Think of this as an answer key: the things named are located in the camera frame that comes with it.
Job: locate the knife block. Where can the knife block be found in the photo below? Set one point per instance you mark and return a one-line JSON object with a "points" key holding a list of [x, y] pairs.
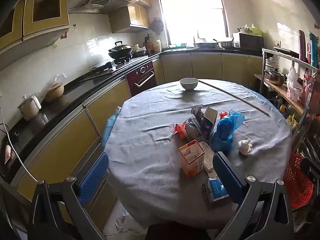
{"points": [[147, 42]]}

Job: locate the yellow corner wall cabinet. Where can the yellow corner wall cabinet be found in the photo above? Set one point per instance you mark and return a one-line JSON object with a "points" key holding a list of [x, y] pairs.
{"points": [[10, 30]]}

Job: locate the wooden shelf board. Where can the wooden shelf board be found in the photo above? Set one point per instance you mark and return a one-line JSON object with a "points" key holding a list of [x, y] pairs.
{"points": [[282, 92]]}

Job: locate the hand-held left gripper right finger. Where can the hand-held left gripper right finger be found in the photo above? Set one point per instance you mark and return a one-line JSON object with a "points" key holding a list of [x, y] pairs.
{"points": [[228, 176]]}

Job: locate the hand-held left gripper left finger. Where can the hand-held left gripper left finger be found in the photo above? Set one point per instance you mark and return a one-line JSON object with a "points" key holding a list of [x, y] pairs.
{"points": [[93, 176]]}

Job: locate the steel pot with lid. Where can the steel pot with lid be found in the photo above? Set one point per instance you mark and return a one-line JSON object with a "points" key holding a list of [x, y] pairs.
{"points": [[275, 76]]}

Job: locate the red orange plastic wrapper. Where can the red orange plastic wrapper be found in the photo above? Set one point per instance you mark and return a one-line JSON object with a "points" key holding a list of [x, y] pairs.
{"points": [[179, 129]]}

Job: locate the kitchen window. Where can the kitchen window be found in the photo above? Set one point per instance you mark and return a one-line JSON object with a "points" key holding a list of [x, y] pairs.
{"points": [[192, 10]]}

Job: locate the microwave oven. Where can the microwave oven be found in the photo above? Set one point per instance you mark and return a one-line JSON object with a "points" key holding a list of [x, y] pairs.
{"points": [[250, 41]]}

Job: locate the crumpled white tissue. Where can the crumpled white tissue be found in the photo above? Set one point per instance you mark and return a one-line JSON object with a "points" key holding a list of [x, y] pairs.
{"points": [[245, 146]]}

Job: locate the red translucent plastic bag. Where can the red translucent plastic bag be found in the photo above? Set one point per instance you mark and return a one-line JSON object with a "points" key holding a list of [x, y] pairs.
{"points": [[308, 85]]}

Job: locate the flat white printed box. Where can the flat white printed box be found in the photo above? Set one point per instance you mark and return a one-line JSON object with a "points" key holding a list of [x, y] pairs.
{"points": [[208, 155]]}

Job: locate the small white cooker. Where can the small white cooker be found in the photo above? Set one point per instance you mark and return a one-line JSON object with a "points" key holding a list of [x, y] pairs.
{"points": [[28, 106]]}

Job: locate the black wok with lid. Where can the black wok with lid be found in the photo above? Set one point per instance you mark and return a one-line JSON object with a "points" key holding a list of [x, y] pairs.
{"points": [[120, 49]]}

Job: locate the bowl on microwave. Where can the bowl on microwave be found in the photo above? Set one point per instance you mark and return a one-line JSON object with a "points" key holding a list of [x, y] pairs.
{"points": [[243, 30]]}

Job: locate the yellow cabinet beside hood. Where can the yellow cabinet beside hood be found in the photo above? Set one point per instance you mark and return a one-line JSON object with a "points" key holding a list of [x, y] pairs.
{"points": [[130, 17]]}

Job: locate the stack of white plates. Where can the stack of white plates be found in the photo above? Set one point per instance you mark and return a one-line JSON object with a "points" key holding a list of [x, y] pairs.
{"points": [[270, 61]]}

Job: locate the orange and white box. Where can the orange and white box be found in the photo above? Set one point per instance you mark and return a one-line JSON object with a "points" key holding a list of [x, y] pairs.
{"points": [[191, 158]]}

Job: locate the metal storage rack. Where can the metal storage rack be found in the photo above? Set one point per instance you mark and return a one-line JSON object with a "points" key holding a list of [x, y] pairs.
{"points": [[282, 55]]}

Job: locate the wide metal basin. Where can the wide metal basin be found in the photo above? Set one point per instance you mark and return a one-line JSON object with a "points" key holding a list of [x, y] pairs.
{"points": [[205, 45]]}

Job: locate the deep metal basin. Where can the deep metal basin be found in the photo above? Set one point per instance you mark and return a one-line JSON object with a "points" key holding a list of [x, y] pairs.
{"points": [[226, 43]]}

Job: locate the steel kitchenware pile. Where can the steel kitchenware pile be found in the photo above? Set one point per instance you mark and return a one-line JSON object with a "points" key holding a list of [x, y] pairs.
{"points": [[306, 147]]}

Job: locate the dark hanging wall item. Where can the dark hanging wall item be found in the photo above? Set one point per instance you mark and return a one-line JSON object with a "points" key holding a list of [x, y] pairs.
{"points": [[156, 26]]}

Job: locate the yellow side base cabinets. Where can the yellow side base cabinets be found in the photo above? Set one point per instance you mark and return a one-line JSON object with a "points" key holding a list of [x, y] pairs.
{"points": [[62, 142]]}

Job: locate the white and pink plastic bag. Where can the white and pink plastic bag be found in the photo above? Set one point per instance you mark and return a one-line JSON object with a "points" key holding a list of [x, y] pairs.
{"points": [[293, 85]]}

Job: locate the blue under tablecloth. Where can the blue under tablecloth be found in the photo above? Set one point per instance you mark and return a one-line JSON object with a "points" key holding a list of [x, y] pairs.
{"points": [[110, 127]]}

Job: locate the yellow cabinet with brown panel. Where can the yellow cabinet with brown panel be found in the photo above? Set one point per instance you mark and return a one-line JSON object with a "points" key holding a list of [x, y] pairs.
{"points": [[46, 10]]}

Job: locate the small dark frying pan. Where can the small dark frying pan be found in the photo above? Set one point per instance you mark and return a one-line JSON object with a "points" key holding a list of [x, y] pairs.
{"points": [[140, 53]]}

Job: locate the long thin wooden stick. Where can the long thin wooden stick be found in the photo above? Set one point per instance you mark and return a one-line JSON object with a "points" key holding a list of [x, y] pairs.
{"points": [[232, 96]]}

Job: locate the red plastic basket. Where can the red plastic basket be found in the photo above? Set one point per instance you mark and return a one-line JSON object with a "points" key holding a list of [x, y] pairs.
{"points": [[298, 182]]}

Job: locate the grey tablecloth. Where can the grey tablecloth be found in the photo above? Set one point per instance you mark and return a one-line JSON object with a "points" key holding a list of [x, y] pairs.
{"points": [[150, 160]]}

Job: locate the black kitchen countertop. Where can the black kitchen countertop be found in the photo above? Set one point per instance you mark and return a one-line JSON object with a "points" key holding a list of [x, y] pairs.
{"points": [[82, 82]]}

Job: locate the gas stove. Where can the gas stove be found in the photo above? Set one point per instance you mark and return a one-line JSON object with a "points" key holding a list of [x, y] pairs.
{"points": [[117, 63]]}

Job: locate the blue toothpaste box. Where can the blue toothpaste box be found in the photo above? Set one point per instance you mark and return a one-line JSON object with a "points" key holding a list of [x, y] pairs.
{"points": [[212, 190]]}

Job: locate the blue plastic bag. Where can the blue plastic bag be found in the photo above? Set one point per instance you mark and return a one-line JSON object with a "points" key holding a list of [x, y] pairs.
{"points": [[225, 132]]}

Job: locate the teal thermos bottle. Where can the teal thermos bottle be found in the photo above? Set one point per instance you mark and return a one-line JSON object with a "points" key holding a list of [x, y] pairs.
{"points": [[313, 48]]}

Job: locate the white ceramic bowl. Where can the white ceramic bowl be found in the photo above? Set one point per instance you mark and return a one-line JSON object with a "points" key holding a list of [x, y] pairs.
{"points": [[189, 83]]}

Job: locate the yellow base cabinets under window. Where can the yellow base cabinets under window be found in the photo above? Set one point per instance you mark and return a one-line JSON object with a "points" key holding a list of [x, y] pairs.
{"points": [[207, 65]]}

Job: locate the crumpled silver foil wrapper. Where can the crumpled silver foil wrapper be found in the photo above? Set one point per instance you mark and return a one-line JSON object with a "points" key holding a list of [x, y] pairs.
{"points": [[196, 110]]}

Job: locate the clay pot in plastic bag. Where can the clay pot in plastic bag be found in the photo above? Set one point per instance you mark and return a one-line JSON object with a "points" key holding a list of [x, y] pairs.
{"points": [[53, 92]]}

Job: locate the silver blister pack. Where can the silver blister pack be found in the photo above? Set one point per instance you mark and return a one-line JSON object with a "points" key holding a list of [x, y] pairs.
{"points": [[193, 128]]}

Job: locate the small open white carton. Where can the small open white carton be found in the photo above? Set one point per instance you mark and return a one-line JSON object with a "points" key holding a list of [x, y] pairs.
{"points": [[210, 122]]}

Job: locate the maroon built-in oven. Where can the maroon built-in oven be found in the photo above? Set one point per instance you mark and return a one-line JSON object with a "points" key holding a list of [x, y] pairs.
{"points": [[141, 76]]}

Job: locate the purple thermos bottle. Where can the purple thermos bottle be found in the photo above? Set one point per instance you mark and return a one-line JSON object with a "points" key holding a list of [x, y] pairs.
{"points": [[302, 45]]}

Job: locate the green plastic basin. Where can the green plastic basin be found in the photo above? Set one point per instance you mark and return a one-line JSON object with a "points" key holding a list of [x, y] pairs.
{"points": [[255, 31]]}

